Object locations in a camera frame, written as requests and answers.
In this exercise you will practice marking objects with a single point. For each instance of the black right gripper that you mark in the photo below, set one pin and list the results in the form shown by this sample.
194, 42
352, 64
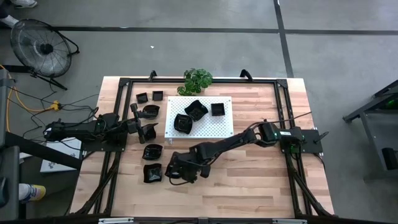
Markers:
196, 163

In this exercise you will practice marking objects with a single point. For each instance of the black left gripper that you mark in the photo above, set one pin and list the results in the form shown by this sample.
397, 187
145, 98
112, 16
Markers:
133, 127

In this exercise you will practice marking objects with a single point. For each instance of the black glossy mini plate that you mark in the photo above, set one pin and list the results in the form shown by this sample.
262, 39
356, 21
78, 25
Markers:
169, 171
196, 109
150, 134
152, 173
183, 123
153, 110

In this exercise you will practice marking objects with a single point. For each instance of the small black square dish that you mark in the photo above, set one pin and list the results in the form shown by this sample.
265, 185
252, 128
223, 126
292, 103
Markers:
217, 109
142, 98
157, 95

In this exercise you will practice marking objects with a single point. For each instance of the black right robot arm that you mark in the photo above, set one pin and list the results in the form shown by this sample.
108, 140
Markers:
230, 143

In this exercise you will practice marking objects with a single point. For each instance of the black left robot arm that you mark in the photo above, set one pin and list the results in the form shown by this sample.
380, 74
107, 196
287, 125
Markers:
84, 130

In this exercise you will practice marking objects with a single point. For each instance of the black pot lower left table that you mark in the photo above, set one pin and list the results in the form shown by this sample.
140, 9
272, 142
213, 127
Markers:
152, 152

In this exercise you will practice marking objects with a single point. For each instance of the white perforated metal shelf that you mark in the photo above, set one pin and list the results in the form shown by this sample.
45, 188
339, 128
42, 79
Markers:
205, 127

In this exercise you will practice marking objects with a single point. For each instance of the green plant in white pot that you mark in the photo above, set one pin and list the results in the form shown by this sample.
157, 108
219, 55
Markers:
196, 81

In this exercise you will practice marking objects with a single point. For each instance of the yellow power plug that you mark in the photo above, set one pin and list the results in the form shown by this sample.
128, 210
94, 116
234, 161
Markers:
55, 105

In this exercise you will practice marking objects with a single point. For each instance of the white printed box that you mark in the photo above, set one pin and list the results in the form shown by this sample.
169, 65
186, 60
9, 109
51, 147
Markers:
59, 161

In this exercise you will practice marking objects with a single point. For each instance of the black floor fan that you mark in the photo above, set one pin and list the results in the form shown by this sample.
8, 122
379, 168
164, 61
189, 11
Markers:
42, 48

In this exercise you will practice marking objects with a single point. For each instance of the grey side cart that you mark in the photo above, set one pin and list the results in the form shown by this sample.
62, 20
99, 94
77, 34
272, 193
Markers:
11, 161

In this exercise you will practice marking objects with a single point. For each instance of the grey equipment stand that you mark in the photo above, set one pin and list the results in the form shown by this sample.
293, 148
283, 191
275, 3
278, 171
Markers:
377, 130

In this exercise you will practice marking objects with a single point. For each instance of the black box on stand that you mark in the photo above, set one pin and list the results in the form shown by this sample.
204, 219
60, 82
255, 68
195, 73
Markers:
390, 158

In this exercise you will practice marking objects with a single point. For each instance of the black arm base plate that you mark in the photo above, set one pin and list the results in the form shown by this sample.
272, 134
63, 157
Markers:
314, 146
118, 147

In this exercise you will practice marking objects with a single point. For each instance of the black curved frame bracket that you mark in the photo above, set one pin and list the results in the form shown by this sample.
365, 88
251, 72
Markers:
152, 74
246, 74

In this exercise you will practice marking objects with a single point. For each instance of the silver edge bracket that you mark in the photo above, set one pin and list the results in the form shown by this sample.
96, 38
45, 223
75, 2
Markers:
287, 221
115, 221

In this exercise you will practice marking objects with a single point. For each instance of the black aluminium table frame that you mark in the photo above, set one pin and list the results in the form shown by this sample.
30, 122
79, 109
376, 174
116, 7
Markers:
230, 81

